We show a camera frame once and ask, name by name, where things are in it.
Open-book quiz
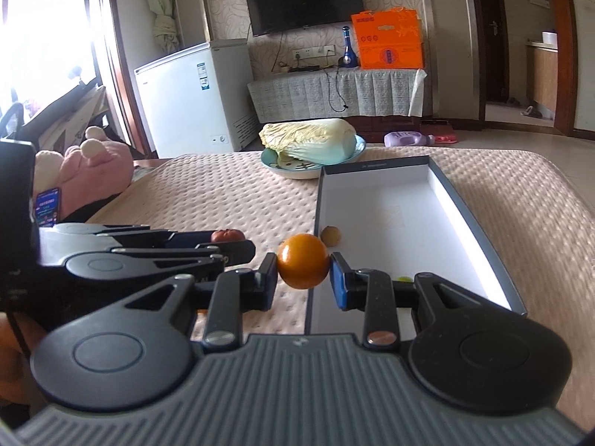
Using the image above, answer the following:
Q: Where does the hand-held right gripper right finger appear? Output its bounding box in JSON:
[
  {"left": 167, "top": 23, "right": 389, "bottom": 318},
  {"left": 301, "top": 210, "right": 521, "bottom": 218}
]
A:
[{"left": 329, "top": 252, "right": 528, "bottom": 349}]

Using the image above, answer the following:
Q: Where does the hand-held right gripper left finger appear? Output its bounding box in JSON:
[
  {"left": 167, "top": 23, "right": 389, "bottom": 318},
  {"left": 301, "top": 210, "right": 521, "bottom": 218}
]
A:
[{"left": 109, "top": 253, "right": 280, "bottom": 349}]

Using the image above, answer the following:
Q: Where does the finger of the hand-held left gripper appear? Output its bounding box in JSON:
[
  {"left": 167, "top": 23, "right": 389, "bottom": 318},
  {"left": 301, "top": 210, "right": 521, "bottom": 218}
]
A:
[
  {"left": 39, "top": 223, "right": 217, "bottom": 261},
  {"left": 112, "top": 240, "right": 257, "bottom": 289}
]

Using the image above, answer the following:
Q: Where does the orange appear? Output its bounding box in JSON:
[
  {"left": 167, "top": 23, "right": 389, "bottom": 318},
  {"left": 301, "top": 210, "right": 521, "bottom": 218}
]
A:
[{"left": 276, "top": 233, "right": 331, "bottom": 290}]

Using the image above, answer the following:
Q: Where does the grey and white cardboard box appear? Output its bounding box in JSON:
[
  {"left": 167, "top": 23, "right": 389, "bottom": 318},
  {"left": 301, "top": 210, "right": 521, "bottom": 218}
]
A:
[{"left": 304, "top": 155, "right": 528, "bottom": 335}]

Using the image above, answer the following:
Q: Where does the pink quilted blanket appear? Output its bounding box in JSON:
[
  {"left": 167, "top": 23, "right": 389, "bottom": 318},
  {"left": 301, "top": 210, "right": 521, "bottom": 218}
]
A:
[{"left": 88, "top": 146, "right": 595, "bottom": 428}]

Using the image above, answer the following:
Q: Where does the blue cartoon bowl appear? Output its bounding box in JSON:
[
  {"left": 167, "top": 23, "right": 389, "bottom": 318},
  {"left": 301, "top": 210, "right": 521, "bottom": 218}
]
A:
[{"left": 260, "top": 135, "right": 366, "bottom": 180}]

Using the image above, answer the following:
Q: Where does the pink plush toy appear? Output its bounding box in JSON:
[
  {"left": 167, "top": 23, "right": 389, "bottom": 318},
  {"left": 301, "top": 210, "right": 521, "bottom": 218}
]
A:
[{"left": 35, "top": 125, "right": 134, "bottom": 217}]

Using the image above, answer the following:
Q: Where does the napa cabbage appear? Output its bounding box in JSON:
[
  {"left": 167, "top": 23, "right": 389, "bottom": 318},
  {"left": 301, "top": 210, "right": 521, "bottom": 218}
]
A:
[{"left": 259, "top": 118, "right": 358, "bottom": 167}]

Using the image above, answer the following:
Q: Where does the leaning white panel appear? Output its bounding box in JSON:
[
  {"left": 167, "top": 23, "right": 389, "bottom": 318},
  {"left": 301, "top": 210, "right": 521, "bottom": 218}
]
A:
[{"left": 37, "top": 84, "right": 112, "bottom": 149}]

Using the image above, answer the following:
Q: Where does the white chest freezer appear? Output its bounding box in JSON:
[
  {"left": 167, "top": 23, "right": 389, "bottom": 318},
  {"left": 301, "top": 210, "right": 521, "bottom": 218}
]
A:
[{"left": 134, "top": 39, "right": 255, "bottom": 159}]

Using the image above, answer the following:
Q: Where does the table with lace cloth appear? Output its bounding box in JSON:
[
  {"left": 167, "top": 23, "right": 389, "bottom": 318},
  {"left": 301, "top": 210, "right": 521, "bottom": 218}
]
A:
[{"left": 246, "top": 67, "right": 427, "bottom": 119}]

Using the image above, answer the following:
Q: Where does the blue glass bottle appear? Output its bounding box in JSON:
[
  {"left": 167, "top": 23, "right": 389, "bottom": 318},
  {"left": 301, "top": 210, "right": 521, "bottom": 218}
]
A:
[{"left": 338, "top": 25, "right": 358, "bottom": 67}]

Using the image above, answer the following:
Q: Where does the tied pale curtain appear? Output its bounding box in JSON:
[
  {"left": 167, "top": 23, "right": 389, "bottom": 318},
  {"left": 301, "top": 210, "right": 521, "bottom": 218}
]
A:
[{"left": 139, "top": 0, "right": 180, "bottom": 59}]

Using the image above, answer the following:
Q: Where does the orange gift box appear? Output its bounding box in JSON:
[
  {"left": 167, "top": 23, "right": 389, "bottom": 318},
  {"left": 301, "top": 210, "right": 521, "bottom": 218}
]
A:
[{"left": 350, "top": 8, "right": 425, "bottom": 70}]

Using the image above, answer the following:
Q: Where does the black flat television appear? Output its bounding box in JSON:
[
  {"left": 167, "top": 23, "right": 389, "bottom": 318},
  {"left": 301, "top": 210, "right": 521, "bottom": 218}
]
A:
[{"left": 243, "top": 0, "right": 364, "bottom": 38}]

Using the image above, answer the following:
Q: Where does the wooden kitchen cabinet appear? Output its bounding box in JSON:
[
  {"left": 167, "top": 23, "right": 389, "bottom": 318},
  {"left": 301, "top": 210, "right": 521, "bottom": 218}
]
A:
[{"left": 525, "top": 42, "right": 559, "bottom": 119}]

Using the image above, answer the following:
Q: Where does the black hanging cable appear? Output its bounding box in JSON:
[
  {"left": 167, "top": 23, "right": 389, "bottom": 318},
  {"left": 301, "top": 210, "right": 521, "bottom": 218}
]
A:
[{"left": 328, "top": 67, "right": 349, "bottom": 112}]

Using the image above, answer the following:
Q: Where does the dark door with handle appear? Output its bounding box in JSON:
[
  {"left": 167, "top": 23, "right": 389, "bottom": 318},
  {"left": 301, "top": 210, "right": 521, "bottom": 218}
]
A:
[{"left": 484, "top": 0, "right": 507, "bottom": 103}]

